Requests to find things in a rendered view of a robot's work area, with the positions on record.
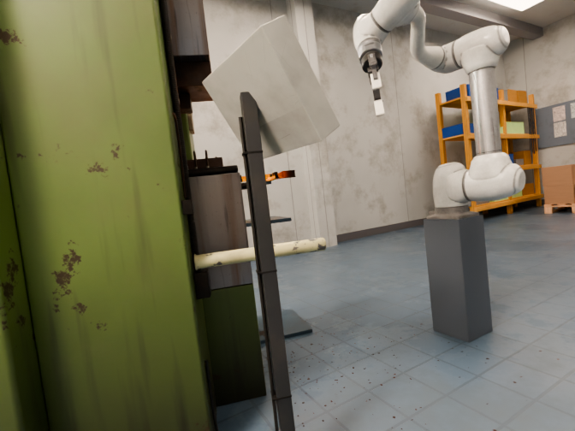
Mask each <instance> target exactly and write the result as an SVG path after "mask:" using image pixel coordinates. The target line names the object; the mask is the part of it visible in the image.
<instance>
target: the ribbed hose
mask: <svg viewBox="0 0 575 431"><path fill-rule="evenodd" d="M159 7H160V13H161V20H162V26H163V39H164V45H165V52H166V58H167V64H168V65H167V66H168V71H169V84H170V91H171V96H172V104H173V111H174V113H175V116H176V119H177V123H178V128H179V134H180V141H181V154H182V161H183V168H184V175H185V182H186V191H187V197H186V198H185V200H189V199H192V197H191V196H192V195H191V191H190V190H191V189H190V188H191V187H190V183H189V182H190V181H189V177H188V176H189V173H188V171H187V170H188V166H187V156H186V148H185V147H186V146H185V142H184V141H185V140H184V134H183V131H182V130H183V127H182V119H181V108H180V101H179V97H178V96H179V95H178V94H179V93H178V89H177V88H178V87H177V81H176V74H175V61H174V56H173V55H174V54H173V48H172V41H171V35H170V28H169V16H168V10H167V2H166V0H159ZM187 220H188V224H189V225H188V226H189V234H190V240H191V241H190V242H191V248H192V254H193V264H194V254H196V255H199V248H198V242H197V236H196V235H197V234H196V230H195V229H196V228H195V220H194V214H190V215H187ZM193 266H194V270H195V271H194V274H193V278H194V284H195V291H196V297H197V299H201V298H210V296H211V288H210V276H209V270H208V269H198V270H196V269H195V264H194V265H193Z"/></svg>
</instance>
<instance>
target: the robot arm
mask: <svg viewBox="0 0 575 431"><path fill-rule="evenodd" d="M425 22H426V19H425V13H424V10H423V8H422V7H421V6H420V0H379V1H378V3H377V4H376V7H375V8H374V9H373V10H372V11H371V12H370V13H369V14H363V15H361V16H360V17H359V18H358V19H357V20H356V21H355V24H354V27H353V42H354V45H355V48H356V50H357V52H358V56H359V60H360V64H361V65H362V69H363V71H364V72H365V73H367V74H368V75H369V79H370V85H371V86H372V91H373V96H374V104H375V110H376V116H380V115H385V114H384V108H383V104H382V102H383V100H381V95H380V88H382V83H381V79H380V74H379V71H378V70H380V68H381V67H382V56H383V53H382V43H383V41H384V39H385V38H386V37H387V36H388V34H389V33H390V32H391V31H392V30H393V29H394V28H395V27H400V26H405V25H408V24H409V23H411V37H410V52H411V54H412V57H413V58H414V59H415V60H416V61H417V62H419V63H421V64H422V65H424V66H425V67H426V68H428V69H430V70H431V71H434V72H437V73H441V74H450V73H452V72H454V71H456V70H459V69H462V68H463V69H464V70H465V73H466V74H467V75H469V82H470V91H471V108H472V118H473V126H474V135H475V145H476V153H477V156H475V157H474V158H473V159H472V161H471V166H470V169H465V166H464V165H463V164H461V163H458V162H450V163H446V164H442V165H440V166H439V167H438V168H437V169H436V171H435V174H434V178H433V198H434V203H435V211H430V212H429V216H427V219H454V220H456V219H461V218H465V217H469V216H478V215H479V212H475V211H469V205H468V202H470V201H495V200H500V199H503V198H508V197H511V196H512V195H515V194H517V193H518V192H521V191H522V190H523V189H524V187H525V172H524V170H523V169H522V168H521V167H520V166H519V165H518V164H516V163H512V161H511V159H510V156H509V155H508V154H507V153H505V152H502V151H501V132H500V122H499V113H498V100H497V90H496V81H495V68H496V66H497V64H498V61H499V58H500V55H501V54H502V53H504V52H505V51H506V49H507V47H508V45H509V42H510V37H509V33H508V31H507V29H506V28H505V27H504V26H488V27H482V28H480V29H477V30H476V31H473V32H470V33H468V34H466V35H464V36H463V37H461V38H459V39H457V40H455V41H453V42H451V43H449V44H445V45H443V46H442V47H440V46H425V45H424V41H425Z"/></svg>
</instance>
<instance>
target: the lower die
mask: <svg viewBox="0 0 575 431"><path fill-rule="evenodd" d="M196 162H197V167H198V168H206V159H205V158H204V159H197V160H196ZM208 163H209V167H210V168H213V167H222V166H223V162H222V157H213V158H208ZM187 166H188V169H195V165H194V159H193V160H187Z"/></svg>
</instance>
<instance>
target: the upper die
mask: <svg viewBox="0 0 575 431"><path fill-rule="evenodd" d="M175 74H176V81H177V87H178V88H177V89H178V93H179V94H190V98H191V100H192V102H205V101H213V99H212V98H211V96H210V94H209V92H207V90H206V89H205V87H204V85H203V83H202V82H203V81H204V80H205V79H206V78H207V77H208V76H209V75H210V74H211V66H210V61H200V62H175Z"/></svg>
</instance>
